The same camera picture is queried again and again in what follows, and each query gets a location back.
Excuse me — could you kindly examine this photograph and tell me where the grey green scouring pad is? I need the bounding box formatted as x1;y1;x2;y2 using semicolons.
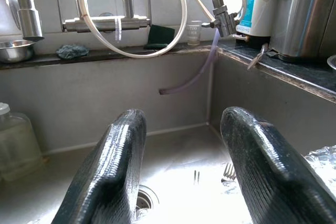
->
56;44;90;60

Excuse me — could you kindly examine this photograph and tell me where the small glass cup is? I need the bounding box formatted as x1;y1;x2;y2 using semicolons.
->
186;20;203;46

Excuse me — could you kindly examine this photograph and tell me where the small metal utensil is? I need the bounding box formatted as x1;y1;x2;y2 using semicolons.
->
246;42;270;70

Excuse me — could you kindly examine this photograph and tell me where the purple hose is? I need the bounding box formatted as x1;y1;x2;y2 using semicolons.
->
159;28;220;95

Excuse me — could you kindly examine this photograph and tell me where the clear plastic bottle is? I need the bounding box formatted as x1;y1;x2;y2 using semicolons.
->
0;102;44;183

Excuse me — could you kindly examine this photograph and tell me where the steel fork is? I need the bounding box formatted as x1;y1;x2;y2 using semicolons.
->
221;162;237;183

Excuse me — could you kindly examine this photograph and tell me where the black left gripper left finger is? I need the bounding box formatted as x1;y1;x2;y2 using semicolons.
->
51;108;147;224

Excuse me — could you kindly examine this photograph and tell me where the sink drain strainer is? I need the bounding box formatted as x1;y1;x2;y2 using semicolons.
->
135;184;160;217

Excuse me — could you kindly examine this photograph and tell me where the small steel bowl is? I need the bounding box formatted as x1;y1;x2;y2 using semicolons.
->
0;39;35;63

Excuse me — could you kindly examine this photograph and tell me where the dark green sponge cloth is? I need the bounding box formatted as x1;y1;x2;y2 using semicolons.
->
143;24;176;50

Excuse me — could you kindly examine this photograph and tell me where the metal flex hose with valve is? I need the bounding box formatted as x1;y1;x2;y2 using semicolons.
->
201;0;241;38

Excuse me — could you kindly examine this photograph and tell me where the steel knife block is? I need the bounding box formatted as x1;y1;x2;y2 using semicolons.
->
270;0;336;63

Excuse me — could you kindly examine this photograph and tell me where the white hose loop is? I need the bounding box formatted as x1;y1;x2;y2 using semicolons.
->
78;0;247;59

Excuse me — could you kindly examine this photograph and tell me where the white water filter cylinder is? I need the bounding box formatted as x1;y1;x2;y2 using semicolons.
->
235;0;276;49

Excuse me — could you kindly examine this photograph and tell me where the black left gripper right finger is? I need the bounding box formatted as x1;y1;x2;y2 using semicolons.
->
219;106;336;224

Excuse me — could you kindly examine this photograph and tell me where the small white bristle brush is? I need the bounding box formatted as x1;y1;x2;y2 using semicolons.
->
114;16;123;41

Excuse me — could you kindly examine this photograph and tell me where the chrome bridge tap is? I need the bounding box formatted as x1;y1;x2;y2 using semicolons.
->
55;0;152;33

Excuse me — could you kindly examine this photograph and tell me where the clear bubble wrap sheet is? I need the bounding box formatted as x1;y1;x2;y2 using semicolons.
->
304;145;336;190

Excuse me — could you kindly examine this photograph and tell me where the stainless steel sink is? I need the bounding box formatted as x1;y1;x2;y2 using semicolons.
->
0;48;336;224

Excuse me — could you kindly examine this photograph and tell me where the chrome spring neck faucet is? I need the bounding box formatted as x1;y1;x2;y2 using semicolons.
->
14;0;45;42

